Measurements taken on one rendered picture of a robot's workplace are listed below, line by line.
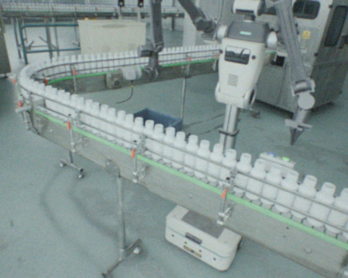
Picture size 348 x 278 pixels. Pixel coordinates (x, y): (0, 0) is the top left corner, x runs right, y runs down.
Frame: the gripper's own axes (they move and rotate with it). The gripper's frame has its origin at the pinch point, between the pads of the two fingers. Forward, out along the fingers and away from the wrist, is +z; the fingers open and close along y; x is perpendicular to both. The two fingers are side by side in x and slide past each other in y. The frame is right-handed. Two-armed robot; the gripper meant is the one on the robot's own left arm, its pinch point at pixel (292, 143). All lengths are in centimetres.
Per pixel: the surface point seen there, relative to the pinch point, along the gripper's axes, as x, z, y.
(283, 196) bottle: -17.2, 18.2, 4.7
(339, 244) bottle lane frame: -16.2, 26.9, 25.7
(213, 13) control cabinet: 516, -215, -312
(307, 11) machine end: 311, -164, -65
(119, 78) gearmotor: 79, -8, -170
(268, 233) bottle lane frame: -13.0, 35.3, 3.3
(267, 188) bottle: -16.6, 17.7, -1.6
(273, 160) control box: -3.4, 8.6, -4.5
